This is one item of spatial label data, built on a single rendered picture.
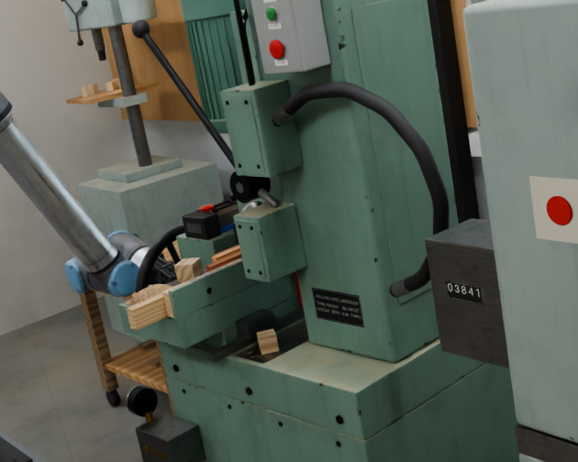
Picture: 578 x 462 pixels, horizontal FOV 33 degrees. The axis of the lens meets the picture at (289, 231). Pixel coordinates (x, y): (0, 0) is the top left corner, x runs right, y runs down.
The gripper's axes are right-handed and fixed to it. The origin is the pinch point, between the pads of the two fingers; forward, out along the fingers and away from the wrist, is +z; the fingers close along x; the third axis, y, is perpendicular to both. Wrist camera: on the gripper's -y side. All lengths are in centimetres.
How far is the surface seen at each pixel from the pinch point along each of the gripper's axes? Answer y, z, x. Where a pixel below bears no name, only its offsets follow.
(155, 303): 35, 31, -38
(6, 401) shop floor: -127, -139, 14
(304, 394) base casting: 29, 62, -29
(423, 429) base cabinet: 24, 78, -14
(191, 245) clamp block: 29.0, 10.7, -12.7
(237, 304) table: 31, 36, -22
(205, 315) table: 32, 36, -30
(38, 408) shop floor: -120, -121, 18
